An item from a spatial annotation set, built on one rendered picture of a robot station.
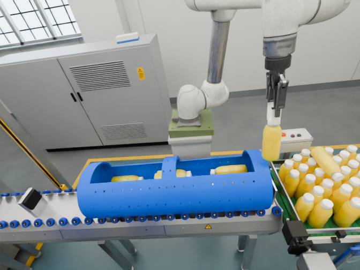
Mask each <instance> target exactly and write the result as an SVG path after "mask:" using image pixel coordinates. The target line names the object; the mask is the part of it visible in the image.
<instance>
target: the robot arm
mask: <svg viewBox="0 0 360 270"><path fill-rule="evenodd" d="M350 2H351V0H185V4H186V5H187V7H188V8H189V9H191V10H193V11H197V12H210V14H211V19H212V20H213V21H212V32H211V43H210V50H209V61H208V72H207V79H206V80H205V81H204V82H203V85H202V87H201V89H198V88H197V87H196V86H193V85H184V86H182V87H181V89H180V90H179V92H178V96H177V109H178V116H176V117H172V121H175V122H178V123H177V125H176V126H177V128H181V127H201V123H200V116H201V114H200V113H199V112H201V111H203V110H205V109H211V108H214V107H217V106H220V105H222V104H223V103H225V102H226V101H227V100H228V97H229V90H228V88H227V86H226V85H225V84H224V82H223V80H222V72H223V66H224V59H225V55H226V47H227V41H228V34H229V27H230V21H231V20H232V19H233V18H234V16H235V13H236V11H237V10H240V9H261V27H262V31H263V54H262V55H263V56H265V57H266V58H265V69H266V70H269V72H266V99H267V102H268V104H267V120H268V118H270V117H271V126H272V125H280V120H281V109H283V108H285V103H286V95H287V87H288V84H289V80H285V69H287V68H289V67H290V66H291V57H292V55H291V54H292V53H294V52H295V47H296V38H297V30H298V27H300V26H302V25H311V24H316V23H320V22H323V21H326V20H329V19H332V18H334V17H336V16H337V15H339V14H340V13H342V12H343V11H344V10H345V9H346V8H347V7H348V6H349V4H350Z"/></svg>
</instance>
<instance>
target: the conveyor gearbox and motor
mask: <svg viewBox="0 0 360 270"><path fill-rule="evenodd" d="M295 270H337V269H336V267H335V265H334V264H333V262H332V260H331V258H330V256H329V254H328V253H327V252H318V251H312V250H308V251H305V252H303V253H301V254H300V256H299V258H298V260H297V261H296V266H295Z"/></svg>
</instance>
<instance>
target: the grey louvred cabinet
mask: <svg viewBox="0 0 360 270"><path fill-rule="evenodd" d="M139 38H140V39H139V41H138V42H131V43H126V44H119V45H118V44H117V41H116V39H112V40H105V41H98V42H91V43H84V44H77V45H72V46H65V47H58V48H50V49H43V50H36V51H29V52H22V53H17V54H10V55H6V56H3V57H1V58H0V99H1V100H2V101H3V102H4V103H5V105H6V106H7V107H8V108H9V109H10V110H11V112H12V113H13V114H14V115H15V116H16V118H17V119H18V120H19V122H20V123H21V124H22V125H23V126H24V128H25V129H26V130H27V131H28V132H29V133H30V135H31V136H32V137H33V138H34V140H35V141H36V142H37V143H38V144H39V145H40V147H41V148H42V149H46V150H47V152H59V151H76V150H86V149H103V148H120V147H136V146H153V145H168V138H169V132H168V130H169V125H170V120H171V115H172V109H171V104H170V98H169V93H168V88H167V82H166V77H165V73H164V68H163V63H162V57H161V52H160V47H159V41H158V36H157V33H153V34H146V35H139Z"/></svg>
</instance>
